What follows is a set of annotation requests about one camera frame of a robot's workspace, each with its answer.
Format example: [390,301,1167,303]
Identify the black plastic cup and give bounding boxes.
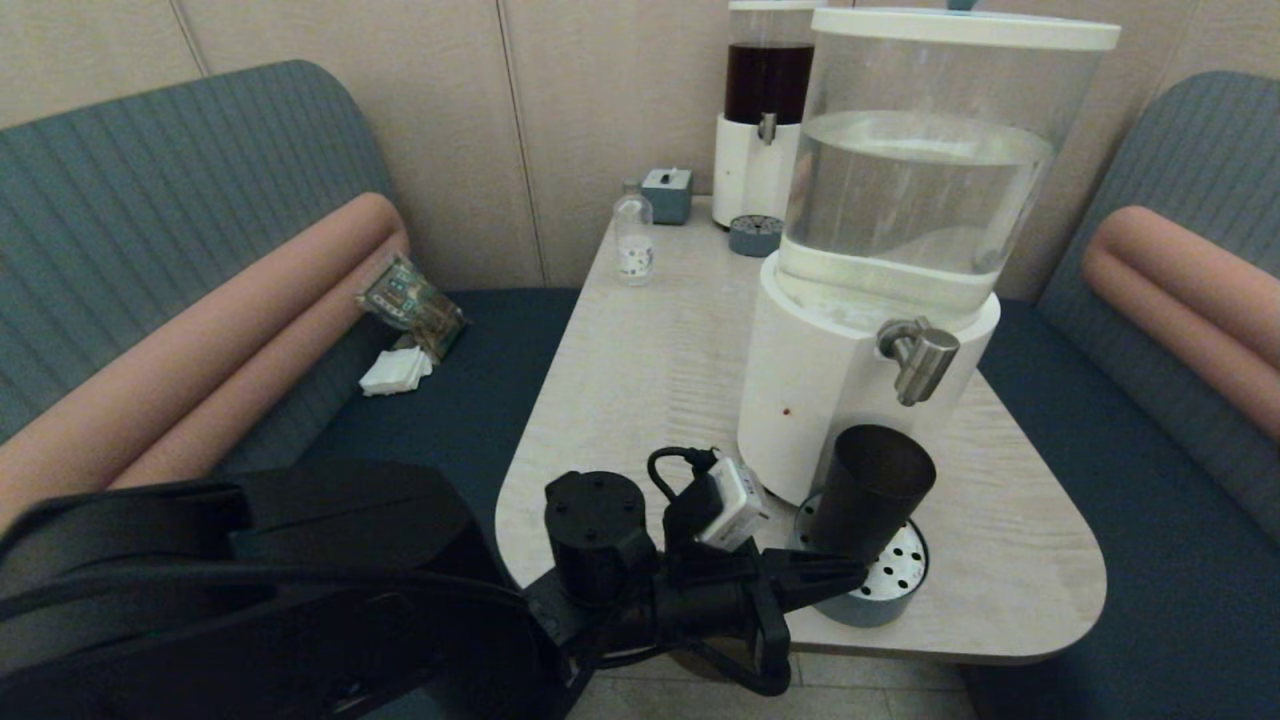
[808,424,938,563]

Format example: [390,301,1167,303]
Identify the silver metal dispenser tap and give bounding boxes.
[877,318,961,408]

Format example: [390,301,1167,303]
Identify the large blue perforated drip tray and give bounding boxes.
[790,490,930,629]

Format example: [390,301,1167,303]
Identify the large clear water dispenser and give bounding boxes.
[737,0,1123,508]

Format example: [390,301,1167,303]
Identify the small blue drip tray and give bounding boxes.
[728,213,785,257]

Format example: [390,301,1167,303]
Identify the small clear plastic bottle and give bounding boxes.
[614,180,655,286]

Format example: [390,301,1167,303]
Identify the small dark drink dispenser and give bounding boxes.
[712,0,829,229]

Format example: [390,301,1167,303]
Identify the small blue box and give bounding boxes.
[641,166,694,225]

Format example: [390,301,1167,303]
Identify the white paper napkins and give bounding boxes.
[358,344,435,396]

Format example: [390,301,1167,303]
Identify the green snack packet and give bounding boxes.
[354,252,469,361]

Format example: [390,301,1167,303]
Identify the teal upholstered empty bench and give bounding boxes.
[960,70,1280,720]

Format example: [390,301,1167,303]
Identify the pink bolster beside snack packet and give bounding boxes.
[0,192,412,531]

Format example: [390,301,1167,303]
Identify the teal bench with snack packet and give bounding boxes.
[0,59,581,720]

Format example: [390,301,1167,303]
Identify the dark table pedestal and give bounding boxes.
[660,645,801,685]

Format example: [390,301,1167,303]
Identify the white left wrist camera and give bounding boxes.
[695,455,769,553]

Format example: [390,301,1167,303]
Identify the black left camera cable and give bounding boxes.
[647,446,719,501]

